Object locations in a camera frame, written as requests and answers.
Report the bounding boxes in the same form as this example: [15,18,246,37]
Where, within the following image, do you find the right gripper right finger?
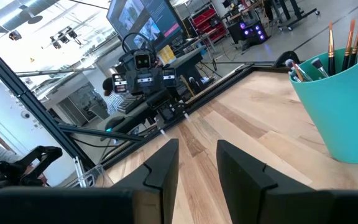
[216,139,358,224]

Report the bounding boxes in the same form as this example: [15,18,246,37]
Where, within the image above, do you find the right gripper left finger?
[0,138,180,224]

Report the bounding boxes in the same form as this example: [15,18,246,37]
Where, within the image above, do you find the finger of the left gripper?
[157,89,173,108]
[145,91,160,110]

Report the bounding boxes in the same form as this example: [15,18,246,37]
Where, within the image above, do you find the black keyboard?
[116,95,146,114]

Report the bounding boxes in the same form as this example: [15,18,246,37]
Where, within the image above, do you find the yellow sticky notes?
[157,45,177,65]

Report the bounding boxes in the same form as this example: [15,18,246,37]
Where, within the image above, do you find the grey desk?
[104,45,208,132]

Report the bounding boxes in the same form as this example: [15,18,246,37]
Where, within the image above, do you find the black computer mouse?
[104,115,126,132]

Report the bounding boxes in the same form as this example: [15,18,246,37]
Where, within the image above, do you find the computer monitor blue screen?
[106,0,186,53]

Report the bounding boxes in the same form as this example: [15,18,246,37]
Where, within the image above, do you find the black articulated device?
[0,145,64,195]

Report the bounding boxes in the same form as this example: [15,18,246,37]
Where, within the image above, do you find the grey storage cabinet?
[57,81,106,125]

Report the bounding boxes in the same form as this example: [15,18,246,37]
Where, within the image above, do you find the red parts shelf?
[187,7,227,45]

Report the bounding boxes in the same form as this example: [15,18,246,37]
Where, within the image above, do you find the teal plastic cup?
[289,48,358,164]

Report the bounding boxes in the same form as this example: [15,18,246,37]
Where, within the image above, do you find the black lit computer tower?
[244,21,269,44]

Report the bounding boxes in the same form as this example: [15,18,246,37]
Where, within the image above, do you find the black wheeled cart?
[262,0,321,32]

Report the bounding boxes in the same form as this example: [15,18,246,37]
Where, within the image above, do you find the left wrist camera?
[133,50,152,71]

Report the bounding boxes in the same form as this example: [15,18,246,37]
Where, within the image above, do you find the black left camera cable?
[121,32,155,54]

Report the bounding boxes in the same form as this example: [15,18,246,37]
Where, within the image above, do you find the black overhead cable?
[68,0,111,10]

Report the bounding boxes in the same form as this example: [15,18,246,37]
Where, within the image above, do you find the silver ventilation duct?
[0,0,61,34]

